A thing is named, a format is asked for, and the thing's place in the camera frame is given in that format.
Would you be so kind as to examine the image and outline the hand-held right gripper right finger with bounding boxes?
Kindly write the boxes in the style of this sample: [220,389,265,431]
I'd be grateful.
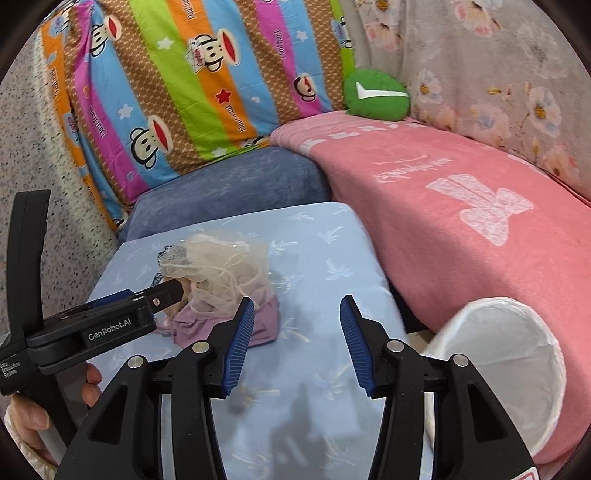
[339,294,539,480]

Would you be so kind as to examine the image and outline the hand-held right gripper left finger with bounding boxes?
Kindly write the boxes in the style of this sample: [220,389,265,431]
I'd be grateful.
[54,295,257,480]

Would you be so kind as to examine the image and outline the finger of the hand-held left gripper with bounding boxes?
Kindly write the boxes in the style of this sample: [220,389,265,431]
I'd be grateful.
[131,278,184,317]

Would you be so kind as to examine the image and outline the white mesh basket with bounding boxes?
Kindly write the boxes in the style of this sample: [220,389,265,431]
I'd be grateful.
[422,298,568,467]

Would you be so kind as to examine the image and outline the person's left hand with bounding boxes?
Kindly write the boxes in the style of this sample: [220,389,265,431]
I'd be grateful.
[4,362,103,459]

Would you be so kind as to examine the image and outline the blue-grey pillow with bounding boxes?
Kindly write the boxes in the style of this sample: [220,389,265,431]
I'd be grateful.
[117,147,331,243]

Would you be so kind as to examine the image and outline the pink blanket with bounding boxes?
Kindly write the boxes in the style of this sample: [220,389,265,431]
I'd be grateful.
[269,110,591,467]

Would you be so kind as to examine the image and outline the speckled white bed sheet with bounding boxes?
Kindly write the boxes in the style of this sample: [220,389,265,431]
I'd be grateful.
[0,34,121,342]

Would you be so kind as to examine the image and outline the striped monkey print quilt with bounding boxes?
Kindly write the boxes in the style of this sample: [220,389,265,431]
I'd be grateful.
[39,0,356,232]

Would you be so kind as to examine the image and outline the green plush cushion white tick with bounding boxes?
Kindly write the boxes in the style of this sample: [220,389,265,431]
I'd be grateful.
[342,69,411,121]

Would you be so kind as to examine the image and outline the grey floral blanket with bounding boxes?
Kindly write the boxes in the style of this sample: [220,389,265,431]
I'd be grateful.
[342,0,591,204]

